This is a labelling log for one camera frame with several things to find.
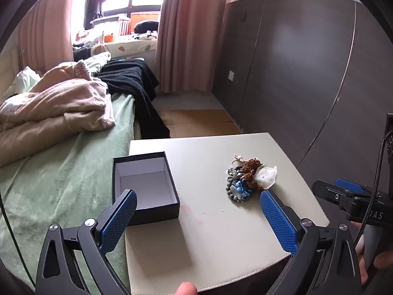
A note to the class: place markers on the narrow pink curtain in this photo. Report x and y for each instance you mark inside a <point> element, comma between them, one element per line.
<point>49,30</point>

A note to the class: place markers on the cardboard sheet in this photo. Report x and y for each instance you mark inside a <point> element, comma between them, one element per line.
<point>199,123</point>

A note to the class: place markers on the black jewelry box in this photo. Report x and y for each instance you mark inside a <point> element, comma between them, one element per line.
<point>147,184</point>

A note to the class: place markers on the orange cup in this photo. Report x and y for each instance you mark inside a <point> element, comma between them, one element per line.
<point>109,38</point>

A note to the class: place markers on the hanging dark clothes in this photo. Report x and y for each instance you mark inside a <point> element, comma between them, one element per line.
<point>93,0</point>

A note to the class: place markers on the green bed sheet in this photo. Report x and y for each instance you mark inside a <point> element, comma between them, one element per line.
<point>61,175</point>

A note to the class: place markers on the black bag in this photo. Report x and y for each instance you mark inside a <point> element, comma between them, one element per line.
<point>147,27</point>

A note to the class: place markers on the cream fabric pouch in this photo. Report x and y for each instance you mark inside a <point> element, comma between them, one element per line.
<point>267,176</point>

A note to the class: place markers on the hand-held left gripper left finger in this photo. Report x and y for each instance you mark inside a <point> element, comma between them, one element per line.
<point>119,218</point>

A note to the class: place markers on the leaf print cushion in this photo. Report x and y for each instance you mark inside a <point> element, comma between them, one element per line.
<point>132,46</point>

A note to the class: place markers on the person's right hand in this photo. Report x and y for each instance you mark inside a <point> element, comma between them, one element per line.
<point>385,258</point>

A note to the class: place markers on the person's left hand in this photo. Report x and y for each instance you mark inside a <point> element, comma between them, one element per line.
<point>187,289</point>

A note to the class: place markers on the dark wall switch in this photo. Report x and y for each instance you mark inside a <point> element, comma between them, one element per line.
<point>243,17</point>

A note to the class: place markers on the wide pink curtain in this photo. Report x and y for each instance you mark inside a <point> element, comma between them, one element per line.
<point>184,37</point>

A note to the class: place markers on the pink fleece blanket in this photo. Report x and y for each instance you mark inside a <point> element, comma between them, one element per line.
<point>61,98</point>

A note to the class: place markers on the white pillow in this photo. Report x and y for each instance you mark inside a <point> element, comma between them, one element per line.
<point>26,80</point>

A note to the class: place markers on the white wall socket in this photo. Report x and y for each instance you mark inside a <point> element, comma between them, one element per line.
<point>231,76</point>

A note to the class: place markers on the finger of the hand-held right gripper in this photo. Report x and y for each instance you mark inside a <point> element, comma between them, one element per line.
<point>348,185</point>
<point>330,195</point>

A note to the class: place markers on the white rack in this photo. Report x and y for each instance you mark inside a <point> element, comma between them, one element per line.
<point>113,24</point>

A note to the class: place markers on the beige blanket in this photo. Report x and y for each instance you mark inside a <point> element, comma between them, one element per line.
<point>30,141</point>

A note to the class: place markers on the light green quilt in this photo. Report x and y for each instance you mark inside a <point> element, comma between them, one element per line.
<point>95,61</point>

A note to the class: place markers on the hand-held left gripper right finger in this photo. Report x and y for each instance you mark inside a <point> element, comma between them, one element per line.
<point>276,218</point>

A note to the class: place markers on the black knitted blanket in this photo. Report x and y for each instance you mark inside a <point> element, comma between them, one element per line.
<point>132,80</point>

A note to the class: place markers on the orange box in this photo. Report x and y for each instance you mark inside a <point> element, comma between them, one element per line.
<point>144,17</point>

